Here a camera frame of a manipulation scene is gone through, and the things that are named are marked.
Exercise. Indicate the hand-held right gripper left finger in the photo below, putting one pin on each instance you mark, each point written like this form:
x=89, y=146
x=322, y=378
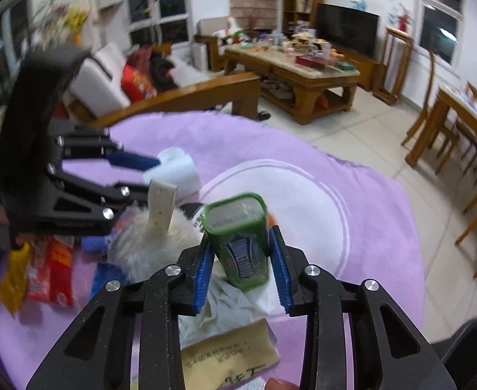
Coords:
x=202, y=278

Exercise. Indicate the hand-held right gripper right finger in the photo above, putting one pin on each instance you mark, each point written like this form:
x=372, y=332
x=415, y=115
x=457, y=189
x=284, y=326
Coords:
x=281, y=270

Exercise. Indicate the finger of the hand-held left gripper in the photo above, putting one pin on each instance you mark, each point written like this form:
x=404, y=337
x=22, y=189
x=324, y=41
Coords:
x=120, y=195
x=135, y=161

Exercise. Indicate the white tissue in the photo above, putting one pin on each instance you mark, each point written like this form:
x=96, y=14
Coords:
x=230, y=304

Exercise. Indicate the cream cardboard strip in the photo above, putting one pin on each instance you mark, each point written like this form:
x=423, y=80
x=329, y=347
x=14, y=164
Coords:
x=161, y=207

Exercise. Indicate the green plastic container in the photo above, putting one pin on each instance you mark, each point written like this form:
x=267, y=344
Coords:
x=238, y=227

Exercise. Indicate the yellow snack packet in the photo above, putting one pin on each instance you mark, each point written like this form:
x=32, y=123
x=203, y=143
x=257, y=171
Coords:
x=15, y=280

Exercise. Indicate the black trash bin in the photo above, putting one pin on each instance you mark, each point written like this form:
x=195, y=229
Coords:
x=465, y=349

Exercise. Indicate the person's right hand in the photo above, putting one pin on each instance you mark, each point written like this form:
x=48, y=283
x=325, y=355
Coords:
x=281, y=385

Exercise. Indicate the blue cloth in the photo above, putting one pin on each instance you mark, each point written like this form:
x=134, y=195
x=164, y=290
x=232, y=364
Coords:
x=94, y=243

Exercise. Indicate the white fluffy fur ball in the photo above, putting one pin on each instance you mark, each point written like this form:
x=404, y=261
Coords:
x=149, y=248

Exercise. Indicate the brown paper envelope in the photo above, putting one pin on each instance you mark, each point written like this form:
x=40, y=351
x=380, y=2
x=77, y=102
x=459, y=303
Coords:
x=230, y=353

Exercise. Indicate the white back cushion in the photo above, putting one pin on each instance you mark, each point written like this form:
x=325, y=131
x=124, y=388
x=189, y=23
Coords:
x=100, y=77

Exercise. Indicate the wooden sofa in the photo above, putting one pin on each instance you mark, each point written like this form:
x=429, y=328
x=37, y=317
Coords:
x=189, y=93

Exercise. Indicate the purple blanket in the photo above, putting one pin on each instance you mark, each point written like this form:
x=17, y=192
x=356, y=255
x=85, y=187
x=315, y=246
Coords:
x=303, y=178

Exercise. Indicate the dark clothes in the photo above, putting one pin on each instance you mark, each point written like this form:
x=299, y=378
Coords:
x=163, y=69

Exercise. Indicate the red snack packet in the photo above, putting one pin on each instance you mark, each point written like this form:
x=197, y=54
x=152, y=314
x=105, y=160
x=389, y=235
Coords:
x=53, y=268

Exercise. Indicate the white seat cushion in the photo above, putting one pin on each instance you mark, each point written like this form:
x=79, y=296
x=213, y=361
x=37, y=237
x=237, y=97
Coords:
x=193, y=75

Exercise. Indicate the colourful artificial flowers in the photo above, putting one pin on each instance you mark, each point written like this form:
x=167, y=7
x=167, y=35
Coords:
x=72, y=18

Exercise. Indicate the dark slipper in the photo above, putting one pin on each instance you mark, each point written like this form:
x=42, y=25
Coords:
x=264, y=115

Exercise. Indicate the wooden armchair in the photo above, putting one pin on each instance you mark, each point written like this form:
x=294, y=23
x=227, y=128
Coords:
x=212, y=28

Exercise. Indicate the large living room window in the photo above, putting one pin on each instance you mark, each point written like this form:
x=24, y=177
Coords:
x=169, y=4

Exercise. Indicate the wooden coffee table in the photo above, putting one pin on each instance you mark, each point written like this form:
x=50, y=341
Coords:
x=281, y=66

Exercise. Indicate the cluster of small household items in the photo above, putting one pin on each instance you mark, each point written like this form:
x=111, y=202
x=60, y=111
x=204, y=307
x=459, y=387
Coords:
x=307, y=40

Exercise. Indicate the wooden television stand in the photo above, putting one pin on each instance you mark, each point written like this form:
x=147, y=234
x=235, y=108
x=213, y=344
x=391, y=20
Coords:
x=364, y=73

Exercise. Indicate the wooden bookshelf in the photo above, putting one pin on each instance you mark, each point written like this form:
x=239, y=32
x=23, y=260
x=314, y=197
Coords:
x=289, y=0

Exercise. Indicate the wooden dining table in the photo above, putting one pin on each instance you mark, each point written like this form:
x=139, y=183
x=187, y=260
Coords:
x=457, y=105

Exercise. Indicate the black flat television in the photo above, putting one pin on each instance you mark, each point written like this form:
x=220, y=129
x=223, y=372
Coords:
x=346, y=28

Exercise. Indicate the tall wooden side table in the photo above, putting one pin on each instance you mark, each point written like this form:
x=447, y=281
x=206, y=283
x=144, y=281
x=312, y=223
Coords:
x=398, y=36

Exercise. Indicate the wooden framed window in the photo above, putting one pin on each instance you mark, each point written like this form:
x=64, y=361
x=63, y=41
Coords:
x=437, y=28

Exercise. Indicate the red wall decoration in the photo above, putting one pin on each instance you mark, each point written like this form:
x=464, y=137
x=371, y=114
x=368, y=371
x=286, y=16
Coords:
x=402, y=20

